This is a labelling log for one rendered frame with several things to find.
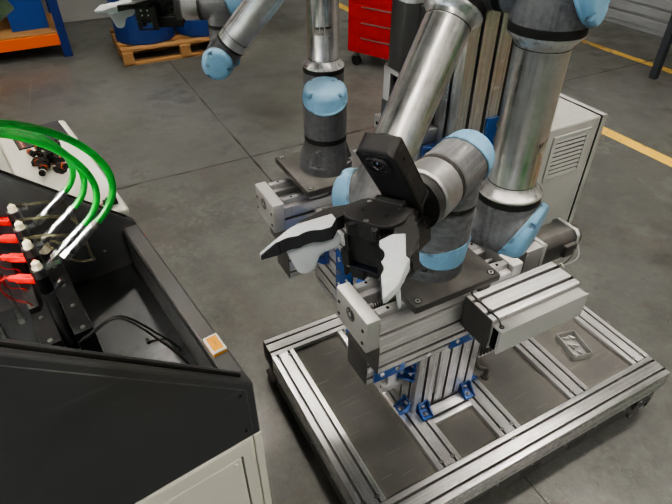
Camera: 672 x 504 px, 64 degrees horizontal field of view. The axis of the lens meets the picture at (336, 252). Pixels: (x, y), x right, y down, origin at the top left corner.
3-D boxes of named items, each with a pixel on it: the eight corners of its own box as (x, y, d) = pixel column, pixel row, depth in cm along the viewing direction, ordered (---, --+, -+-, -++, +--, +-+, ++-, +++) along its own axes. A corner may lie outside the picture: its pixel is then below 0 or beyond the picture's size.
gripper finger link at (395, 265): (417, 337, 50) (407, 278, 57) (415, 287, 46) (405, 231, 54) (384, 340, 50) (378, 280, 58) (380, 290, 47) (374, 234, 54)
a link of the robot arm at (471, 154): (493, 188, 75) (504, 132, 70) (458, 224, 68) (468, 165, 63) (442, 171, 79) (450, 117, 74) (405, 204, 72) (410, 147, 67)
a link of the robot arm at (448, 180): (463, 161, 63) (403, 151, 68) (445, 178, 60) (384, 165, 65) (462, 216, 67) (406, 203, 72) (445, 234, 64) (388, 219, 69)
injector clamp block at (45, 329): (112, 373, 120) (93, 326, 110) (65, 394, 115) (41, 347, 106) (72, 290, 142) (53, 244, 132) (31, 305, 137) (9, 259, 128)
